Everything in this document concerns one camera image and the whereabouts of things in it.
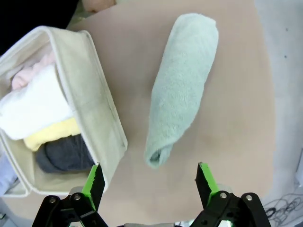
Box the person's left hand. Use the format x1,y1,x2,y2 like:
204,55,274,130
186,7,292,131
81,0,117,13

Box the tangled floor cables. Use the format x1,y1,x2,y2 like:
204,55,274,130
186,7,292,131
263,193,303,219

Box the dark grey towel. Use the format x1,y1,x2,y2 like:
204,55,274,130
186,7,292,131
36,134,97,174

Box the pink towel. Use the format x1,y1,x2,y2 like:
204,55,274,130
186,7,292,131
11,50,58,91

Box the person in black shirt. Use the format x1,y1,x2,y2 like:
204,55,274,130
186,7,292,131
0,0,80,56

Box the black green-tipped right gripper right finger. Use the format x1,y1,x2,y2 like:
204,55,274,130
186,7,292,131
191,162,272,227

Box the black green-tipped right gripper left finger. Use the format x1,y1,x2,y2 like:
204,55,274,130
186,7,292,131
32,163,109,227

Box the yellow towel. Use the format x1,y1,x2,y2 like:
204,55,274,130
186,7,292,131
23,118,81,152

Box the white towel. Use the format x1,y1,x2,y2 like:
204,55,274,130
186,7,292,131
0,64,75,141

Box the mint rolled towel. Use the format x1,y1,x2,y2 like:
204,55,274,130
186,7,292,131
144,12,219,169

